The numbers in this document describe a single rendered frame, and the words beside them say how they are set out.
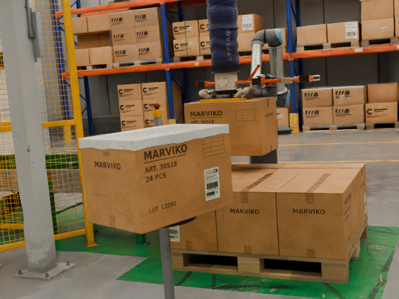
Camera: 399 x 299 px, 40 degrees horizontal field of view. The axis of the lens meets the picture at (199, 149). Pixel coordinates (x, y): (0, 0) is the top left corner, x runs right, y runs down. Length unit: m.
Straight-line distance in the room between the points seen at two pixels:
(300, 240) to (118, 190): 1.36
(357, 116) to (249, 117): 7.35
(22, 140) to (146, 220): 1.65
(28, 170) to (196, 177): 1.58
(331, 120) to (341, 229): 8.04
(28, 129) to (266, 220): 1.66
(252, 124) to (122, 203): 1.76
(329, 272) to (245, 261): 0.52
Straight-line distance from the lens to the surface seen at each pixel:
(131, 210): 2.39
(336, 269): 3.41
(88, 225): 4.48
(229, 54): 4.13
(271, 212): 3.40
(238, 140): 4.02
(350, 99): 11.21
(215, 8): 4.15
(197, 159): 2.56
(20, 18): 3.87
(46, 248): 3.99
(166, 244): 2.73
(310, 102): 11.31
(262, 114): 3.98
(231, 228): 3.51
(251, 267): 3.55
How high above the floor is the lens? 1.26
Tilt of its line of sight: 7 degrees down
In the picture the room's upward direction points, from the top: 4 degrees counter-clockwise
